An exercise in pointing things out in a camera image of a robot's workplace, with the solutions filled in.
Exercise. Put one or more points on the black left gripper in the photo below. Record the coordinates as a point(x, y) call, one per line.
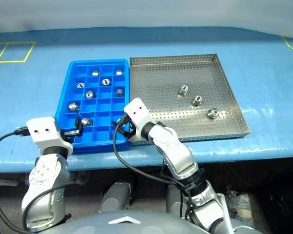
point(67, 137)

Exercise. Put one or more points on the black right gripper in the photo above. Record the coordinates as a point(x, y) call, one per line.
point(130, 128)

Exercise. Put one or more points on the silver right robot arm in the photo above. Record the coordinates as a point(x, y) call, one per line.
point(180, 156)

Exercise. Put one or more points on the blue compartment tray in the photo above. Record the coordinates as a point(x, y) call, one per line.
point(103, 139)

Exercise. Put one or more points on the perforated steel tray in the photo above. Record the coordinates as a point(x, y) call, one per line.
point(161, 80)

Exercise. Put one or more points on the metal nut in steel tray left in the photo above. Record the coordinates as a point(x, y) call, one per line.
point(183, 90)

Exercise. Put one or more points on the metal nut in steel tray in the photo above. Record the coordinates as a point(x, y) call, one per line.
point(183, 90)
point(213, 112)
point(197, 100)

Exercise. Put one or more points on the metal nut in steel tray middle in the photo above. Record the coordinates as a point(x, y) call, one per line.
point(197, 100)

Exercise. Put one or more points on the metal nut in steel tray right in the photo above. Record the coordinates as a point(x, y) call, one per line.
point(213, 112)

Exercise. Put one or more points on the metal roller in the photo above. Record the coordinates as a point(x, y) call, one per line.
point(119, 72)
point(80, 85)
point(95, 73)
point(119, 92)
point(73, 106)
point(89, 94)
point(87, 121)
point(106, 82)

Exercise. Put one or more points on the dark rounded robot leg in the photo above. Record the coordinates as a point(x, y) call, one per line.
point(174, 200)
point(114, 197)

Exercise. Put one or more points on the yellow tape rectangle marking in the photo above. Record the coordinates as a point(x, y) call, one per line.
point(27, 54)

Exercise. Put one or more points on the grey robot torso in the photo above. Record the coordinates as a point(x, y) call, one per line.
point(141, 223)

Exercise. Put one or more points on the crumpled clear plastic bag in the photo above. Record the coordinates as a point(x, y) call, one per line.
point(241, 204)

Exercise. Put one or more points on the blue table cover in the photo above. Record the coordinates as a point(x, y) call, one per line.
point(258, 80)

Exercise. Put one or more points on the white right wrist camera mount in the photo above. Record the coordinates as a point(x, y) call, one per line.
point(138, 111)

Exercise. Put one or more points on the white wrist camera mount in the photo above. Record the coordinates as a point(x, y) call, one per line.
point(138, 111)
point(45, 131)

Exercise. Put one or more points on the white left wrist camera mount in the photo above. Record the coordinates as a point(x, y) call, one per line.
point(45, 131)

